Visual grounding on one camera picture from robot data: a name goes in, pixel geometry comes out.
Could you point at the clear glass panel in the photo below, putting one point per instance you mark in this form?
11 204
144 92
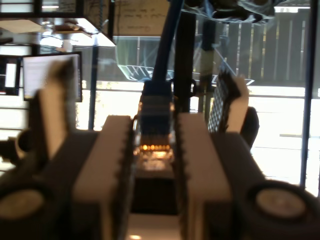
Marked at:
135 55

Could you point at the black framed shelf unit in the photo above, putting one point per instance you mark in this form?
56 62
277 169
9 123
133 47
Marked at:
37 10

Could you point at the small dark computer monitor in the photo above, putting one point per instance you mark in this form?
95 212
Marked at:
10 75

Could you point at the black vertical pole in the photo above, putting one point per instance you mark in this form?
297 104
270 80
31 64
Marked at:
185 50

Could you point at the large lit computer monitor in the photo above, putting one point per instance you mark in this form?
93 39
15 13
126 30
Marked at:
32 75

